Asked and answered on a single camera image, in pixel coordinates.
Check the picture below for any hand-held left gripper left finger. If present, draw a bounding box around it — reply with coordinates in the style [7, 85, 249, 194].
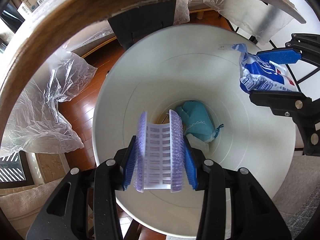
[25, 135, 140, 240]

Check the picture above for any grey rug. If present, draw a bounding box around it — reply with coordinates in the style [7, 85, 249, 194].
[272, 152, 320, 240]

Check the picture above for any blue and white tissue pack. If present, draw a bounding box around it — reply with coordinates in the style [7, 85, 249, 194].
[219, 43, 300, 94]

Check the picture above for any purple bristled plastic tray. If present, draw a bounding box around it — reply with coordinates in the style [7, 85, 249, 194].
[135, 109, 185, 193]

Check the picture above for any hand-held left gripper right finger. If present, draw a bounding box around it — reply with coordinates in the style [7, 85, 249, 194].
[182, 137, 293, 240]

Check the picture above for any beige seat cushion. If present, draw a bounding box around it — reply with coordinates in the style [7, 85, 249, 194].
[0, 152, 72, 230]

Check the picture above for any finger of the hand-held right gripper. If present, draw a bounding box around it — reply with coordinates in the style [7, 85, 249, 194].
[249, 91, 320, 156]
[257, 33, 320, 67]

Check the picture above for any open white and blue box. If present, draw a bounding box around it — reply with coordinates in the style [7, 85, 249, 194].
[17, 0, 40, 20]

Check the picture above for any window with patterned railing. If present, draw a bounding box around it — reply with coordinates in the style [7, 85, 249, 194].
[0, 152, 28, 183]

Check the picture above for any white trash bin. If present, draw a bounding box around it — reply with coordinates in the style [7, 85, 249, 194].
[92, 24, 298, 238]

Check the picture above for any teal drawstring bag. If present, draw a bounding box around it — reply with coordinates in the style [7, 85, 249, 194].
[174, 101, 223, 143]

